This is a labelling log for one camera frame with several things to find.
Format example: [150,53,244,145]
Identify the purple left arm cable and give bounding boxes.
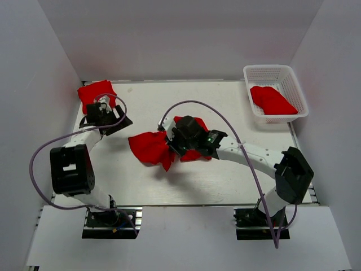
[29,94,139,237]

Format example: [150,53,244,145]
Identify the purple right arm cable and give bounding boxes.
[158,100,298,249]

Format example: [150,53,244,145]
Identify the white plastic mesh basket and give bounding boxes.
[243,64,309,124]

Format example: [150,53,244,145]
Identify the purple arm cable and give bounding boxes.
[29,94,139,237]
[158,100,298,249]

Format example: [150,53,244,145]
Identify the red t-shirt in basket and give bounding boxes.
[250,86,298,115]

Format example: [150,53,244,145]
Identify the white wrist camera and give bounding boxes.
[158,117,175,141]
[98,95,112,112]

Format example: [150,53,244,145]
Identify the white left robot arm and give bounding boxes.
[50,102,133,225]

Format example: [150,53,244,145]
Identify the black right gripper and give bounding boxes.
[165,127,197,158]

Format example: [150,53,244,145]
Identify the red t-shirt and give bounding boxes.
[250,86,298,115]
[128,117,212,172]
[77,80,116,115]

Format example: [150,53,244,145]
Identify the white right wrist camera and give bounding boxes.
[158,117,175,141]

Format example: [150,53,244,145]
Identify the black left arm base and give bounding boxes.
[82,211,137,239]

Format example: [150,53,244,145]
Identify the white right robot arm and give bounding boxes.
[159,116,314,225]

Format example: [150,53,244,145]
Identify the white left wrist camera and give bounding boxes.
[98,95,112,112]

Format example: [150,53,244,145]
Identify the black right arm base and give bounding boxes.
[234,208,290,241]

